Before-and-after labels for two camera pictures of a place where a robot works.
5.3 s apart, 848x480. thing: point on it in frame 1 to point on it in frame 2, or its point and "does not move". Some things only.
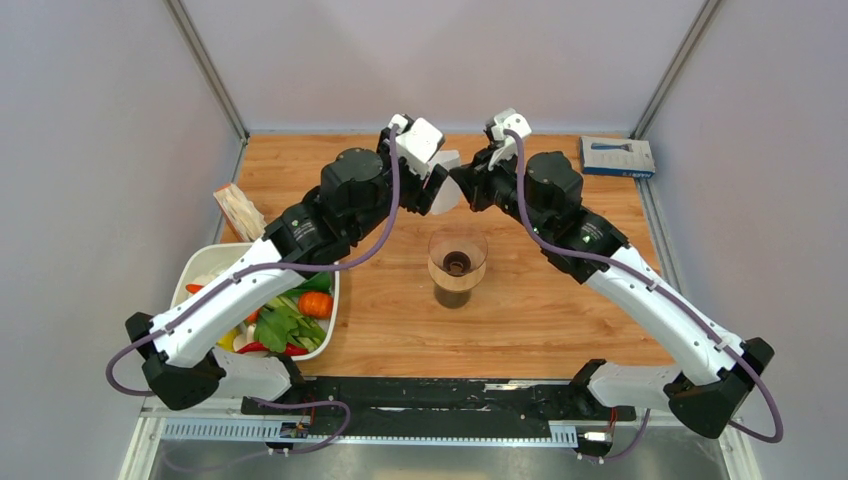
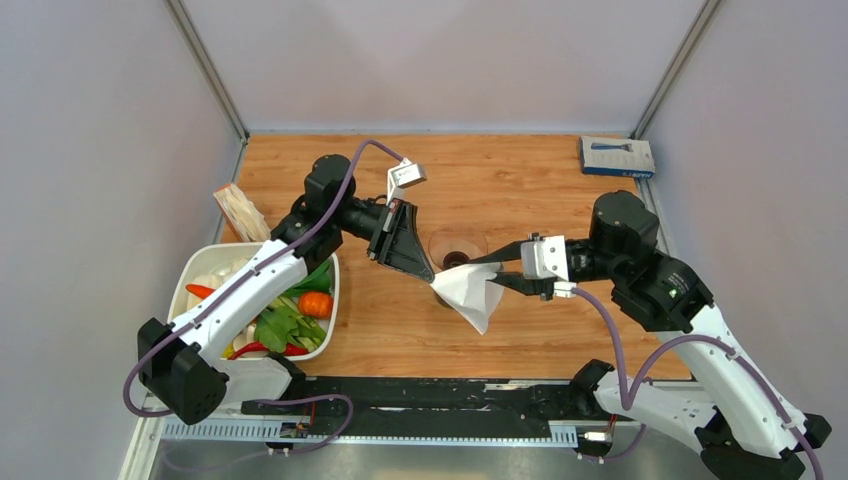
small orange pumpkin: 316,304 does not move
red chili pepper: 290,349 does not move
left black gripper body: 412,194 to 376,224
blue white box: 617,157 does not move
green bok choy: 321,282 does not move
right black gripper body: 498,187 to 590,264
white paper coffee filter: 450,195 to 469,291
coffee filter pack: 247,221 does not move
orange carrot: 195,288 does not move
